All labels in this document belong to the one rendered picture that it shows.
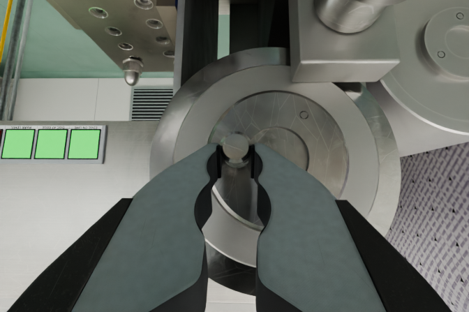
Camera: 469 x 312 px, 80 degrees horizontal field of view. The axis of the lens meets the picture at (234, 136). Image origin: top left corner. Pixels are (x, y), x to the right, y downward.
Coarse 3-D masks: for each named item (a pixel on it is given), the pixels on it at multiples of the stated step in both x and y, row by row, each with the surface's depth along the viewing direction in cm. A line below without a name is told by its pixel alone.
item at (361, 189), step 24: (240, 72) 17; (264, 72) 17; (288, 72) 17; (216, 96) 17; (240, 96) 16; (312, 96) 16; (336, 96) 16; (192, 120) 16; (216, 120) 16; (336, 120) 16; (360, 120) 16; (192, 144) 16; (360, 144) 16; (360, 168) 15; (360, 192) 15; (216, 216) 15; (216, 240) 15; (240, 240) 15
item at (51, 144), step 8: (40, 136) 51; (48, 136) 51; (56, 136) 50; (64, 136) 50; (40, 144) 50; (48, 144) 50; (56, 144) 50; (64, 144) 50; (40, 152) 50; (48, 152) 50; (56, 152) 50
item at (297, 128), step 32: (256, 96) 15; (288, 96) 15; (224, 128) 15; (256, 128) 15; (288, 128) 15; (320, 128) 15; (320, 160) 15; (224, 192) 14; (256, 192) 14; (256, 224) 14
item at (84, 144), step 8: (72, 136) 50; (80, 136) 50; (88, 136) 50; (96, 136) 50; (72, 144) 50; (80, 144) 50; (88, 144) 50; (96, 144) 50; (72, 152) 50; (80, 152) 50; (88, 152) 50; (96, 152) 50
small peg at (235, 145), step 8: (224, 136) 12; (232, 136) 12; (240, 136) 12; (224, 144) 12; (232, 144) 12; (240, 144) 12; (248, 144) 12; (224, 152) 12; (232, 152) 12; (240, 152) 12; (248, 152) 12; (224, 160) 14; (232, 160) 12; (240, 160) 12; (248, 160) 14
